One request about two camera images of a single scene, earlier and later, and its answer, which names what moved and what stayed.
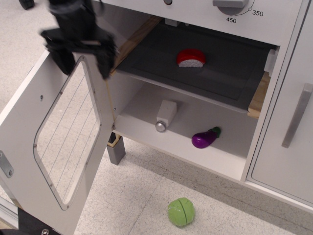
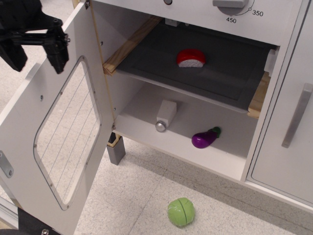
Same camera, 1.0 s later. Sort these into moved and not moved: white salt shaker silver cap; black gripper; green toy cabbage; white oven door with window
Moved: black gripper
Not moved: white oven door with window; green toy cabbage; white salt shaker silver cap
